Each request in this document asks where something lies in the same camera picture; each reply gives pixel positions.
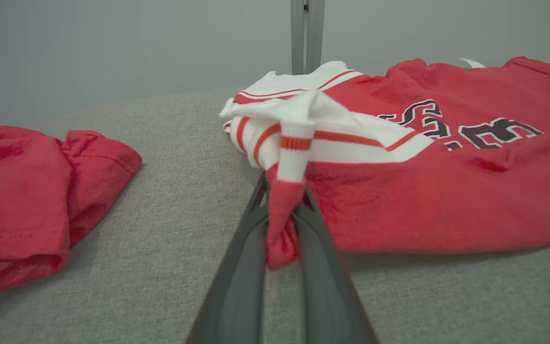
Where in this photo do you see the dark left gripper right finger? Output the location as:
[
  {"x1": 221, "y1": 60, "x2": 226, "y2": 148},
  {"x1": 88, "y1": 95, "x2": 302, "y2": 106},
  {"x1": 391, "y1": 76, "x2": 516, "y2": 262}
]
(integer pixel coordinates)
[{"x1": 294, "y1": 186, "x2": 380, "y2": 344}]

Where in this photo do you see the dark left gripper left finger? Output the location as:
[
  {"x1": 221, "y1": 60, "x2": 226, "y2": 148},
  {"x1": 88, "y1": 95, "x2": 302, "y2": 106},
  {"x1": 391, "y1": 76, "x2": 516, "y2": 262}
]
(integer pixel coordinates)
[{"x1": 185, "y1": 173, "x2": 270, "y2": 344}]

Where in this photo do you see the red jersey with lettering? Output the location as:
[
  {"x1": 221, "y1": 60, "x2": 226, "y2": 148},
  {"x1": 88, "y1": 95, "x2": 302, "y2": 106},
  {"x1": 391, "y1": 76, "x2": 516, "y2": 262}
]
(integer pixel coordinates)
[{"x1": 219, "y1": 56, "x2": 550, "y2": 270}]

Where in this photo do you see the red shorts white waistband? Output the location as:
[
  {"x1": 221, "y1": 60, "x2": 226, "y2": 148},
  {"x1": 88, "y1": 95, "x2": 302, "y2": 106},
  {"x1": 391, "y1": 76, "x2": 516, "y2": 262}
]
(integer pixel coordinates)
[{"x1": 0, "y1": 126, "x2": 143, "y2": 304}]

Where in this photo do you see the grey fabric sofa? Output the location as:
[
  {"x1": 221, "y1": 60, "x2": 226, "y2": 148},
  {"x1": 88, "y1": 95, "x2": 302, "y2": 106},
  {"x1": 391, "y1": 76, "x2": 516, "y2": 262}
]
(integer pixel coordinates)
[{"x1": 0, "y1": 88, "x2": 550, "y2": 344}]

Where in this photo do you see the grey metal post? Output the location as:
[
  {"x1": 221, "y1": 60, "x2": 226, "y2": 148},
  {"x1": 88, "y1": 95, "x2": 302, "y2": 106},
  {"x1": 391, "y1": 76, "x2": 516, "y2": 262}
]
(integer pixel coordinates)
[{"x1": 290, "y1": 0, "x2": 326, "y2": 75}]

